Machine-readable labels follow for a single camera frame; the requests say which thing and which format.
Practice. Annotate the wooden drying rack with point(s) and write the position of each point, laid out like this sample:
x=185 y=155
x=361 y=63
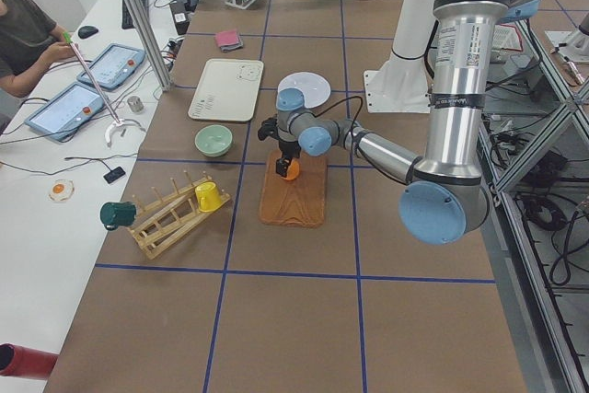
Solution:
x=168 y=218

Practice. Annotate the aluminium frame post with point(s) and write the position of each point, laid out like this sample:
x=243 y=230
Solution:
x=148 y=39

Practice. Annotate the pink cloth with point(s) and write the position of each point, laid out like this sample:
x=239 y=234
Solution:
x=228 y=38

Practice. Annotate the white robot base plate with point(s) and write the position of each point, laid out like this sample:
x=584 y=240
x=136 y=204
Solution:
x=391 y=92

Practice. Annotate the fried egg toy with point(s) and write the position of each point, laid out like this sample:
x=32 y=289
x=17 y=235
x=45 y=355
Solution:
x=61 y=190

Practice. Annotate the far teach pendant tablet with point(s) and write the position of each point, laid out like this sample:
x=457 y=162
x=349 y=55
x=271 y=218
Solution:
x=115 y=65

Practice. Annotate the near teach pendant tablet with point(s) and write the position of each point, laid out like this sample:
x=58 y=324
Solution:
x=64 y=114

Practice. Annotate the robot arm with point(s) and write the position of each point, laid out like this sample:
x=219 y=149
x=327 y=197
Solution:
x=443 y=197

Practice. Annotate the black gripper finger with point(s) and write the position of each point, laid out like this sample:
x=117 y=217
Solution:
x=289 y=164
x=280 y=167

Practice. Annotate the orange fruit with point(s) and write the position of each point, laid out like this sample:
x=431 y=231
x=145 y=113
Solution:
x=293 y=170

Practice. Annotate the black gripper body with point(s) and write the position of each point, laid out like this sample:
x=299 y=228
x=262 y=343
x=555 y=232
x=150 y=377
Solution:
x=289 y=148

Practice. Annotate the dark green mug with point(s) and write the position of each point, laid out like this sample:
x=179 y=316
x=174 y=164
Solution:
x=115 y=214

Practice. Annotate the yellow mug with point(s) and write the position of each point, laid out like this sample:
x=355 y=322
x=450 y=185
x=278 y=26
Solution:
x=208 y=197

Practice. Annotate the white round plate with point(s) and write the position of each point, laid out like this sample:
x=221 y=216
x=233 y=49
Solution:
x=315 y=88

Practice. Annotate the green bowl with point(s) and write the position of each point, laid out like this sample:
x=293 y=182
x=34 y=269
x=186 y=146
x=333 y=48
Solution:
x=213 y=140

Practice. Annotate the metal cylinder weight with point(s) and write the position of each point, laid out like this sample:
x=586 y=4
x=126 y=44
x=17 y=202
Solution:
x=135 y=104

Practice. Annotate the small black device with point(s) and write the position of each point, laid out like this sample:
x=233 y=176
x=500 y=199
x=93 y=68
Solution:
x=114 y=174

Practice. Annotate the seated person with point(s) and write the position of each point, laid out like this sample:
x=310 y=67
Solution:
x=31 y=42

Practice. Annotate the black computer mouse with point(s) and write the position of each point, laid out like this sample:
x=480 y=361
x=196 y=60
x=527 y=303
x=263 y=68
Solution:
x=87 y=31

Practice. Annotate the white arc stand with rod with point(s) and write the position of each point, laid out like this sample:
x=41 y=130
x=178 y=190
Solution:
x=118 y=123

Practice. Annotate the wooden cutting board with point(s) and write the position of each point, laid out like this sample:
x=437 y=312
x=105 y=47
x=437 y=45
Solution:
x=297 y=202

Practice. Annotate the teach pendant tablet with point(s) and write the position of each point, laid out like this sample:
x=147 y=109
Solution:
x=64 y=114
x=115 y=65

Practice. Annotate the cream bear serving tray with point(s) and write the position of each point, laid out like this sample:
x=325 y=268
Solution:
x=227 y=90

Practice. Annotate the grey cloth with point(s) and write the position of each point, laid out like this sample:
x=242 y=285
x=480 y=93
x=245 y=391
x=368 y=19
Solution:
x=231 y=47

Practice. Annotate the red cylinder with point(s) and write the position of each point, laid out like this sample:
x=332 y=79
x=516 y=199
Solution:
x=18 y=361

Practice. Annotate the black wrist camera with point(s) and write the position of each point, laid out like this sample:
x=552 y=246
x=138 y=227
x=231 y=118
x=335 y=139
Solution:
x=268 y=129

